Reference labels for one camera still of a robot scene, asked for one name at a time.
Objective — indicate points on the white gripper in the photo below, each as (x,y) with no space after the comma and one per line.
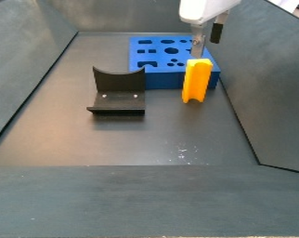
(199,11)

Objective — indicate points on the blue shape sorter board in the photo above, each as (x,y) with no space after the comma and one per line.
(163,55)

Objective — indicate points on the black curved stand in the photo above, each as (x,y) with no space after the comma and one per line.
(121,93)

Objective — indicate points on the yellow arch block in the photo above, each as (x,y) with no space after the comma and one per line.
(197,78)

